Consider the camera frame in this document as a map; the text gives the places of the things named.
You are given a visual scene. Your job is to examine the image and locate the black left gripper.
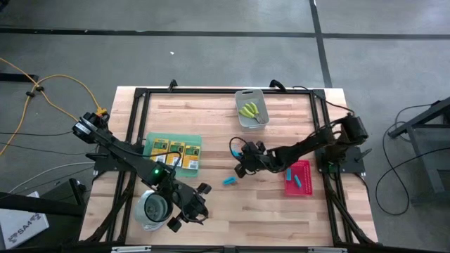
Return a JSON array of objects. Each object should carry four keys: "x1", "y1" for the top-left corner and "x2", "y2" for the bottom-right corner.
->
[{"x1": 167, "y1": 182, "x2": 212, "y2": 233}]

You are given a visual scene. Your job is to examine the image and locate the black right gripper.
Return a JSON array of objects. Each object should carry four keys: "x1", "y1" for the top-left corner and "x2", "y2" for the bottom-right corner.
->
[{"x1": 233, "y1": 141, "x2": 279, "y2": 179}]

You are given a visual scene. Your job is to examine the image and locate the green-handled pliers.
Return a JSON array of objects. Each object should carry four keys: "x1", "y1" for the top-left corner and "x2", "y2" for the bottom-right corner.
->
[
  {"x1": 245, "y1": 101, "x2": 267, "y2": 124},
  {"x1": 238, "y1": 105, "x2": 263, "y2": 124}
]

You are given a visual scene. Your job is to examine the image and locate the yellow crayon box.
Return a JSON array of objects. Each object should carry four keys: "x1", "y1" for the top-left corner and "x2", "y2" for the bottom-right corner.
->
[
  {"x1": 182, "y1": 144, "x2": 202, "y2": 171},
  {"x1": 165, "y1": 141, "x2": 186, "y2": 168},
  {"x1": 150, "y1": 138, "x2": 170, "y2": 164}
]

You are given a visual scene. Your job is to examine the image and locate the metal bowl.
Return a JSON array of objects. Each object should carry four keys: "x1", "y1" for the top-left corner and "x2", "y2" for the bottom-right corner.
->
[{"x1": 134, "y1": 189, "x2": 173, "y2": 232}]

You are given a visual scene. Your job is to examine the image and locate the red plastic mesh basket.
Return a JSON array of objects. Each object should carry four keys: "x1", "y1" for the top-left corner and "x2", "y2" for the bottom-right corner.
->
[{"x1": 283, "y1": 160, "x2": 314, "y2": 197}]

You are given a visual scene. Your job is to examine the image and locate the grey plastic bin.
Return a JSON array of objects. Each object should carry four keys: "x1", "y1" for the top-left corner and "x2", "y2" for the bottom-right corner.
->
[{"x1": 234, "y1": 89, "x2": 271, "y2": 131}]

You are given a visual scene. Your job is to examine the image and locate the teal translucent plastic tray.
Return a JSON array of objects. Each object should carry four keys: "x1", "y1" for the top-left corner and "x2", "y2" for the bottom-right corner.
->
[{"x1": 142, "y1": 132, "x2": 204, "y2": 179}]

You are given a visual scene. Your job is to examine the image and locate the black floor stand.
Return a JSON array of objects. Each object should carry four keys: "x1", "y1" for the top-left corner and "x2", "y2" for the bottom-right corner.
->
[{"x1": 0, "y1": 177, "x2": 88, "y2": 218}]

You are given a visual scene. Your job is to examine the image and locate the white printed cardboard box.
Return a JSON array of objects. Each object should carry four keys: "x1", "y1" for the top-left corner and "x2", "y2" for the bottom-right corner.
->
[{"x1": 0, "y1": 191, "x2": 50, "y2": 250}]

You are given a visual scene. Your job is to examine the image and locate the black flat floor bar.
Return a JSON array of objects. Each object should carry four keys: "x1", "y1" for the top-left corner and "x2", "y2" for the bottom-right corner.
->
[{"x1": 0, "y1": 72, "x2": 39, "y2": 83}]

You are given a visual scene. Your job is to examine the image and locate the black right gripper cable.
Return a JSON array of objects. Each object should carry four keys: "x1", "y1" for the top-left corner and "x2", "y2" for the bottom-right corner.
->
[{"x1": 229, "y1": 136, "x2": 252, "y2": 159}]

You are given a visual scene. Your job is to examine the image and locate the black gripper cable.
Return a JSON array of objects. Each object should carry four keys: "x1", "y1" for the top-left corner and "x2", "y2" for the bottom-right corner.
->
[
  {"x1": 229, "y1": 136, "x2": 252, "y2": 159},
  {"x1": 143, "y1": 150, "x2": 184, "y2": 169}
]

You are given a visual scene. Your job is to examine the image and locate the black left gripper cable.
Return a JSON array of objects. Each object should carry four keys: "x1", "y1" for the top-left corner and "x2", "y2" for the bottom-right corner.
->
[{"x1": 143, "y1": 150, "x2": 184, "y2": 169}]

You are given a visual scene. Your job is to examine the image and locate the grey metal bracket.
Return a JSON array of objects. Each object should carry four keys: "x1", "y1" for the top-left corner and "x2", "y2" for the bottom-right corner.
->
[
  {"x1": 308, "y1": 247, "x2": 348, "y2": 253},
  {"x1": 111, "y1": 245, "x2": 152, "y2": 253}
]

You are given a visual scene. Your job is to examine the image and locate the black metal table frame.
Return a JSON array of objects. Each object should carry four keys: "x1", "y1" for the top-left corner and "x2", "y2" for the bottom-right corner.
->
[{"x1": 79, "y1": 86, "x2": 379, "y2": 247}]

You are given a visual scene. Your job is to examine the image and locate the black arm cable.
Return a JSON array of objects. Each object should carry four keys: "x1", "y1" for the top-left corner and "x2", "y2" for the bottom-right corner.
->
[{"x1": 292, "y1": 85, "x2": 354, "y2": 115}]

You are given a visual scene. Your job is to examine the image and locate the yellow extension cable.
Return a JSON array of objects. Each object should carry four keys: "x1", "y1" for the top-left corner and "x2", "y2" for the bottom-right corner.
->
[{"x1": 0, "y1": 57, "x2": 108, "y2": 157}]

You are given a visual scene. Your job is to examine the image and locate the black floor cable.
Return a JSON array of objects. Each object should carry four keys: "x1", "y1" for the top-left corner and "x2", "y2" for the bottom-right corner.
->
[
  {"x1": 0, "y1": 129, "x2": 99, "y2": 155},
  {"x1": 374, "y1": 103, "x2": 450, "y2": 216}
]

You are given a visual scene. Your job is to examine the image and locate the grey floor cable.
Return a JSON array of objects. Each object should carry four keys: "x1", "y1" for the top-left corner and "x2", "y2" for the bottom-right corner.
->
[{"x1": 8, "y1": 161, "x2": 96, "y2": 195}]

